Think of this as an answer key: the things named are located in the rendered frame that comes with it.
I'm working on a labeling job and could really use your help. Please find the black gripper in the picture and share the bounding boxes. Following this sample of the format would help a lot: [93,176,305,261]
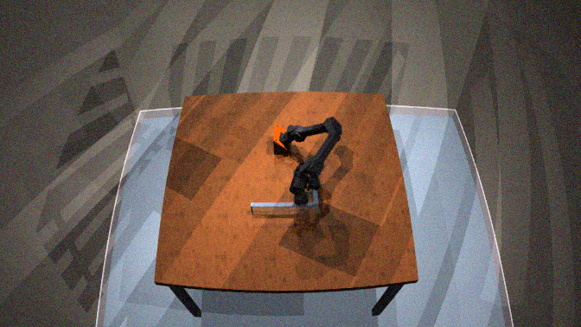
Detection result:
[293,170,308,204]

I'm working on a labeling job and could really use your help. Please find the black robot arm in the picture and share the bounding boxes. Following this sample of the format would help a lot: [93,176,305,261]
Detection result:
[279,117,342,195]

